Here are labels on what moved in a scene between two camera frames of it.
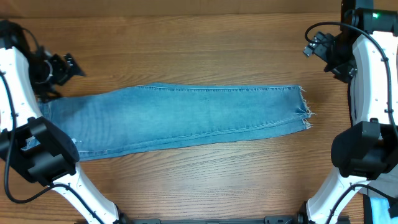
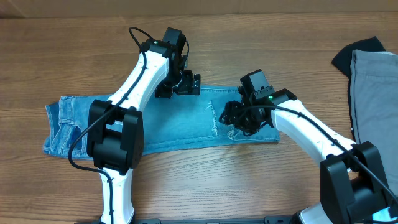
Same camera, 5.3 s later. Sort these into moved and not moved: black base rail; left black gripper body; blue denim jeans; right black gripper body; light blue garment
Moved: blue denim jeans; right black gripper body; left black gripper body
Not moved: light blue garment; black base rail
